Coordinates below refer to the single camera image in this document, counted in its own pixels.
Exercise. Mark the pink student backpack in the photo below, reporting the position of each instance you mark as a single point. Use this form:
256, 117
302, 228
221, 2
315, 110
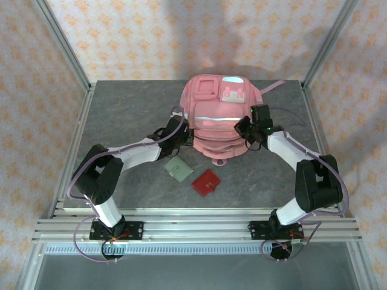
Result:
217, 133

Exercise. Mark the red wallet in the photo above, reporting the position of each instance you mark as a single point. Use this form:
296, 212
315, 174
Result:
205, 182

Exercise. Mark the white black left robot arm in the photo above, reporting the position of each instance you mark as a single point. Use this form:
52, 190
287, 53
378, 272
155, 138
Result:
136, 152

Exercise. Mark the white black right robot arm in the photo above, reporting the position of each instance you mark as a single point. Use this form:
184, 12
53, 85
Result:
284, 148

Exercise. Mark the pale green wallet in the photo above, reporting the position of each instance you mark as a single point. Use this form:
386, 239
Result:
178, 169

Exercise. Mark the aluminium side rail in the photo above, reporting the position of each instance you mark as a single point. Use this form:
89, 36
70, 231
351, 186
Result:
310, 105
77, 136

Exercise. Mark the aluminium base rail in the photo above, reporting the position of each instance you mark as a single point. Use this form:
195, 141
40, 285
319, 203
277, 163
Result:
196, 229

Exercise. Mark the aluminium frame post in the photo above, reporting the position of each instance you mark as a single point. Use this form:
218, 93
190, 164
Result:
330, 40
62, 40

